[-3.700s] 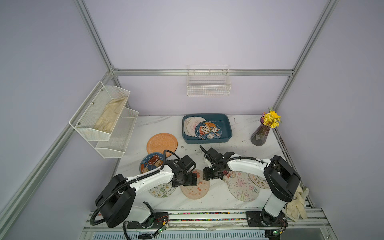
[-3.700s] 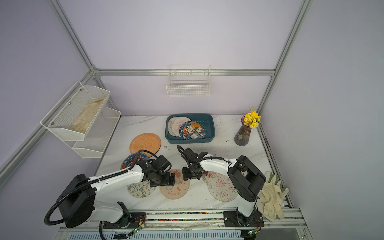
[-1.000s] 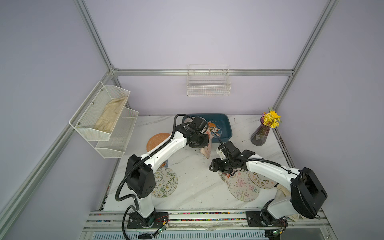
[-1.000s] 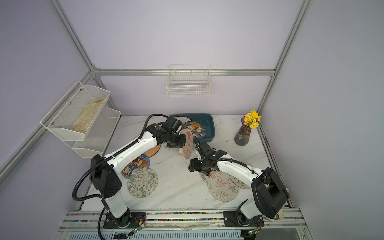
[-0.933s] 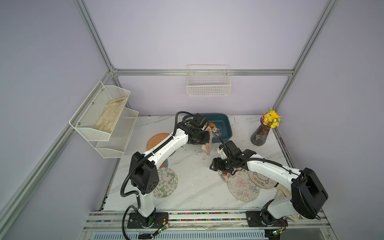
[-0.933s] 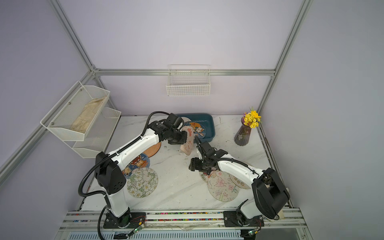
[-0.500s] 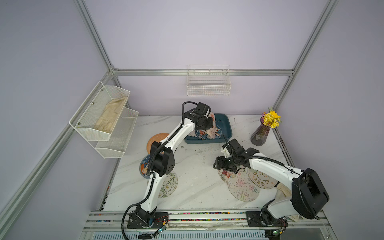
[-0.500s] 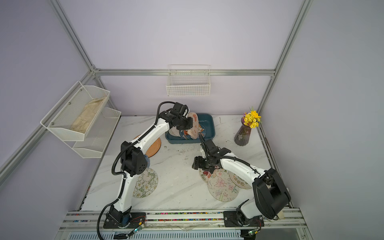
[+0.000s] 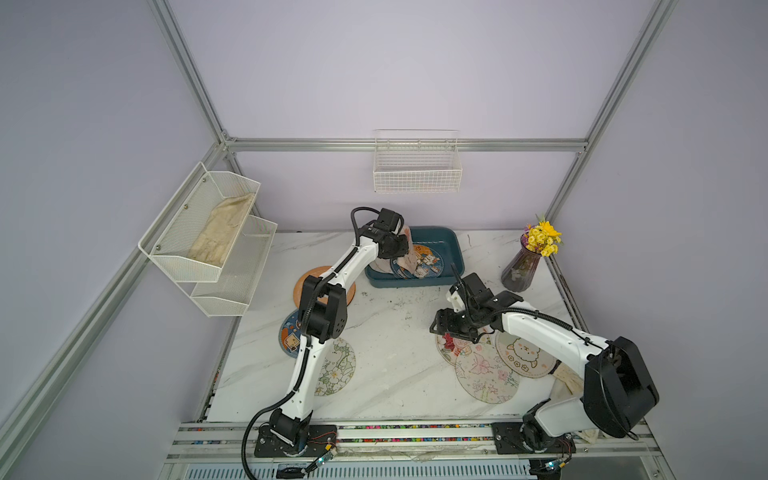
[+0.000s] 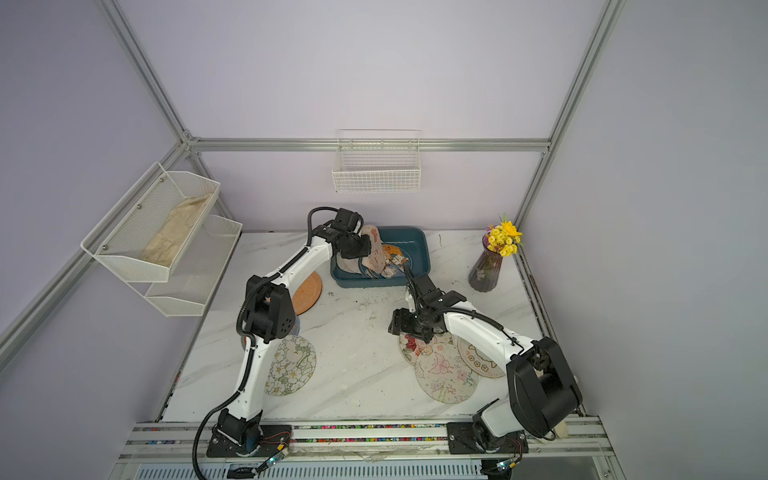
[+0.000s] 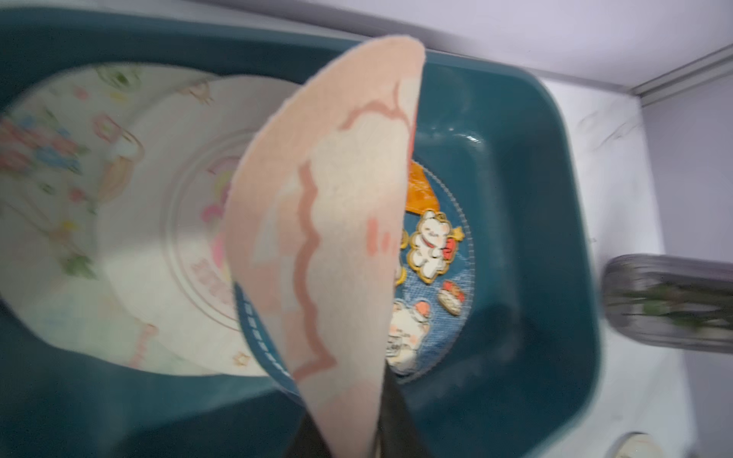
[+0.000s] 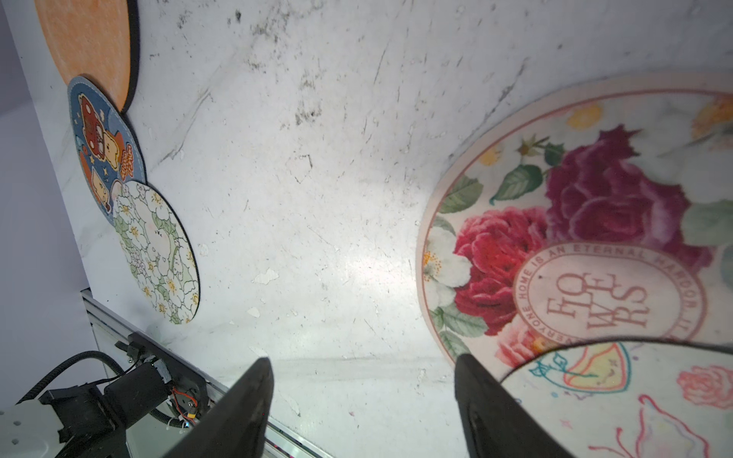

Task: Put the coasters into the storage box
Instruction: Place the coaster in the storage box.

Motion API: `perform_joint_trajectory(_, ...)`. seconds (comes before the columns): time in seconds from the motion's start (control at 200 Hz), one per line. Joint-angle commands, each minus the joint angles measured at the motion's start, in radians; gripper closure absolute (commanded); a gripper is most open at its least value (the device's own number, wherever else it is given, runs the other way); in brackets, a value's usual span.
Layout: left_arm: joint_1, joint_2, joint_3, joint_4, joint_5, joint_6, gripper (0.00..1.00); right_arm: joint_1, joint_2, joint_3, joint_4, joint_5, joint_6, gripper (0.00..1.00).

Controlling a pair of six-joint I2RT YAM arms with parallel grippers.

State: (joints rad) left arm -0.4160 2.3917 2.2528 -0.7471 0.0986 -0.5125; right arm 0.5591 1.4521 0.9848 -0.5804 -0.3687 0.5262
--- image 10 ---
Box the pink kitty round coaster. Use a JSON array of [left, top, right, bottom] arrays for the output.
[[336, 255, 362, 276]]

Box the red rose round coaster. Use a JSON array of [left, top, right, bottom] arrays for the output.
[[398, 333, 453, 366]]

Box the pink bunny bow coaster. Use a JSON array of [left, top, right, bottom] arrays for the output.
[[359, 225, 388, 278]]

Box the blue orange cartoon coaster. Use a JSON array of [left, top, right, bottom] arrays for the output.
[[381, 244, 412, 279]]

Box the beige puppy round coaster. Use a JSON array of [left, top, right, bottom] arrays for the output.
[[456, 337, 506, 379]]

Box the white pink butterfly coaster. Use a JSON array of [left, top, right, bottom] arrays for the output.
[[415, 344, 479, 404]]

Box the teal plastic storage box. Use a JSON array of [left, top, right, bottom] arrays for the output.
[[330, 226, 431, 288]]

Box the green white flower bunny coaster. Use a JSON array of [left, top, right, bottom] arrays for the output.
[[265, 335, 317, 396]]

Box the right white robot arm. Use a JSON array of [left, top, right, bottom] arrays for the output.
[[388, 267, 582, 452]]

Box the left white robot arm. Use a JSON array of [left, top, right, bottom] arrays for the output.
[[202, 206, 372, 452]]

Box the orange woven round coaster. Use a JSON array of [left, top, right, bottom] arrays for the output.
[[292, 272, 323, 315]]

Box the yellow flower bunch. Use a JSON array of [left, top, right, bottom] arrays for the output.
[[482, 214, 523, 258]]

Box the blue denim bear coaster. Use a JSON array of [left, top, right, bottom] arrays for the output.
[[290, 315, 301, 335]]

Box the beige cloth in shelf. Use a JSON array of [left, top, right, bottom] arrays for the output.
[[140, 194, 211, 267]]

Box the white mesh two-tier shelf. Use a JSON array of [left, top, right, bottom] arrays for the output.
[[81, 163, 242, 317]]

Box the white wire wall basket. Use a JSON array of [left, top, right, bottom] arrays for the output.
[[332, 129, 422, 194]]

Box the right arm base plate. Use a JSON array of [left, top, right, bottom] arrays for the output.
[[446, 399, 529, 456]]

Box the aluminium mounting rail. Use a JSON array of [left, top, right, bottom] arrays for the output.
[[118, 415, 615, 463]]

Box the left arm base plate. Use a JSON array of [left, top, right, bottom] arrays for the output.
[[206, 409, 293, 459]]

